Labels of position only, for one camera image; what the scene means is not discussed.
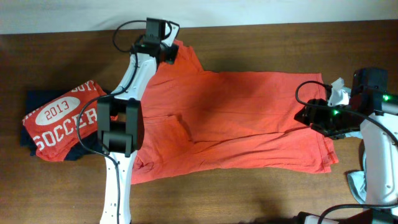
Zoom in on plain orange-red t-shirt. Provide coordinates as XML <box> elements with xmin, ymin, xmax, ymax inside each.
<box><xmin>132</xmin><ymin>42</ymin><xmax>338</xmax><ymax>184</ymax></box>

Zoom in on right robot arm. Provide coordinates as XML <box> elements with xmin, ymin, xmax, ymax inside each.
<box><xmin>294</xmin><ymin>67</ymin><xmax>397</xmax><ymax>223</ymax></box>

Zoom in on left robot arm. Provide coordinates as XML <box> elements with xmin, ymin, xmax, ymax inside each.
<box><xmin>97</xmin><ymin>18</ymin><xmax>180</xmax><ymax>224</ymax></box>

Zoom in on light blue crumpled shirt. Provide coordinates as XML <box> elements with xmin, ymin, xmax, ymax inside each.
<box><xmin>345</xmin><ymin>130</ymin><xmax>369</xmax><ymax>205</ymax></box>

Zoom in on folded red soccer shirt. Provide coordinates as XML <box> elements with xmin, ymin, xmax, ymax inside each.
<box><xmin>22</xmin><ymin>80</ymin><xmax>106</xmax><ymax>162</ymax></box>

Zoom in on folded navy blue garment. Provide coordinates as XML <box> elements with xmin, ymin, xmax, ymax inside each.
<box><xmin>20</xmin><ymin>90</ymin><xmax>101</xmax><ymax>161</ymax></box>

